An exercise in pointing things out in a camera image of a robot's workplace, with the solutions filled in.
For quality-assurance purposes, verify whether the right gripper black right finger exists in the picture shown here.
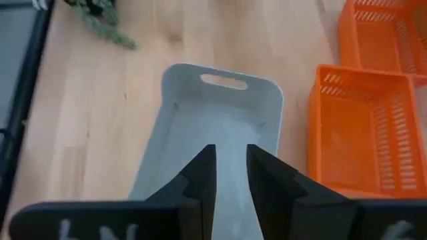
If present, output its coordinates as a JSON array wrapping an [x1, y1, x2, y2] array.
[[246, 143, 427, 240]]

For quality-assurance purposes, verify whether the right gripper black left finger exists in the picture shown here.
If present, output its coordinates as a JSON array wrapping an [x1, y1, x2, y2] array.
[[9, 143, 218, 240]]

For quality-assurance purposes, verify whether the orange slotted plastic basket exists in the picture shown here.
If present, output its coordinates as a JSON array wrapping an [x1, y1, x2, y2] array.
[[307, 64, 427, 200], [338, 0, 427, 88]]

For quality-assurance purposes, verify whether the white plastic bin with handles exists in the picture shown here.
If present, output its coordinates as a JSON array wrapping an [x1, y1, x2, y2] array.
[[128, 63, 285, 240]]

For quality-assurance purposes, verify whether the potted succulent plant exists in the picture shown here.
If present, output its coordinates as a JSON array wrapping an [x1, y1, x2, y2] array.
[[63, 0, 138, 51]]

